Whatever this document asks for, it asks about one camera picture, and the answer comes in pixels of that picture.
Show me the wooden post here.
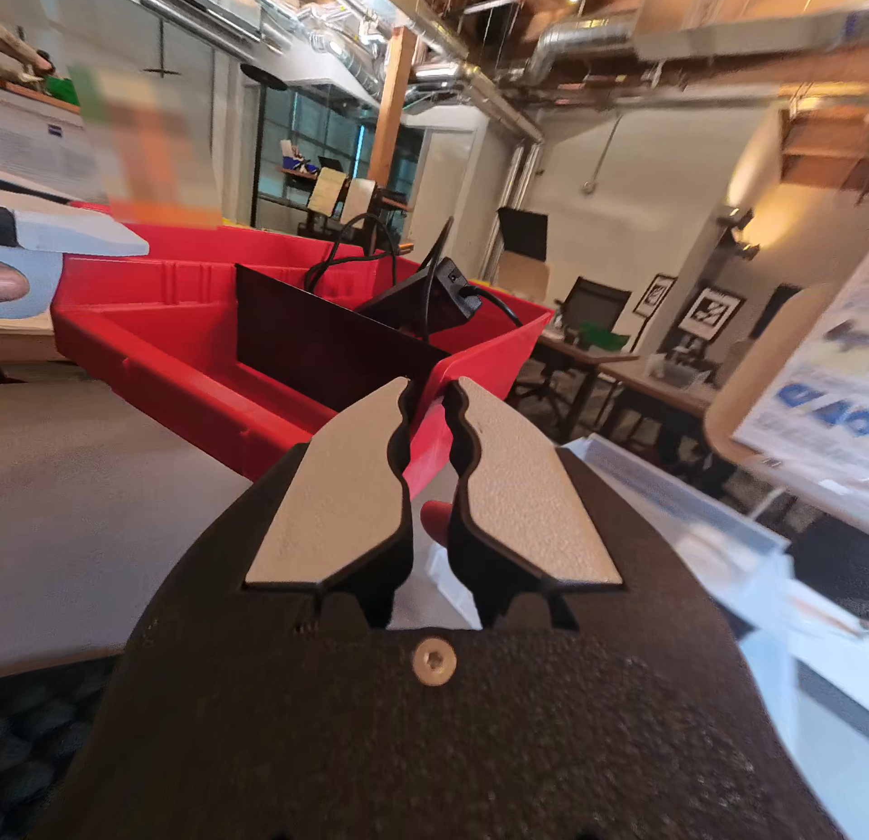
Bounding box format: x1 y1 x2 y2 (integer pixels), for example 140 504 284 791
367 26 420 188

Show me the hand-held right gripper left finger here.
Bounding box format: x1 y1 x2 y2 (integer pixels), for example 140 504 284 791
244 376 415 629

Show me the whiteboard easel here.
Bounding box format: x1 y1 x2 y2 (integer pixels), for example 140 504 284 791
307 167 349 218
339 178 378 226

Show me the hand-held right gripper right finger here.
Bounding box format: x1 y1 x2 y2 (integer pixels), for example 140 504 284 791
441 376 625 631

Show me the black monitor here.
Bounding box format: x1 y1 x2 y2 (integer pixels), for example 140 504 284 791
497 206 549 263

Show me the black divider panel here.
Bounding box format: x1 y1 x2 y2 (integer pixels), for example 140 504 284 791
234 263 449 413

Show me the silver air duct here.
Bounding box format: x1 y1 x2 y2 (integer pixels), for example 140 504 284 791
523 12 869 88

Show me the black office chair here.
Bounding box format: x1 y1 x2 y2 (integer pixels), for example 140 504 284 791
557 277 634 352

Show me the framed black picture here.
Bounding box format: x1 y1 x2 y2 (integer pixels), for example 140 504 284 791
678 285 746 343
633 273 678 320

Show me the clear plastic bin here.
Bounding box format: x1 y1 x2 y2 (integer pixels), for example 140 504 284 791
563 433 869 840

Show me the red plastic bin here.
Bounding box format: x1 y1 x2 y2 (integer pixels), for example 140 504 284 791
51 205 554 502

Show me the black usb hub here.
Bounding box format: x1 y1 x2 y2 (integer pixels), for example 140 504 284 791
356 256 484 339

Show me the wooden desk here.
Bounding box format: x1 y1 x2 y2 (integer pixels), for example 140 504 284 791
597 361 721 461
536 331 642 441

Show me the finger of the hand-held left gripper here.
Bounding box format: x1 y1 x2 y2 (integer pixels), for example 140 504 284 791
0 189 150 258

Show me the document stand with wooden board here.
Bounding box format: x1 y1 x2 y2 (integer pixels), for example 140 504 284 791
702 280 869 536

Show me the printed instruction sheet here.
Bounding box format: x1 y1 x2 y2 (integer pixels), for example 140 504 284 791
733 253 869 508

